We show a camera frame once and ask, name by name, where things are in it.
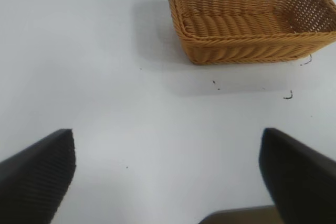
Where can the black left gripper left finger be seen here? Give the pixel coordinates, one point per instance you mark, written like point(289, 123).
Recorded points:
point(39, 176)

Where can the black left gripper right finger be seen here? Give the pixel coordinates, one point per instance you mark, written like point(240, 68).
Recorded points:
point(299, 182)

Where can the woven wicker basket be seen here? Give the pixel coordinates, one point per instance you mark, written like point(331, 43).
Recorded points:
point(236, 43)

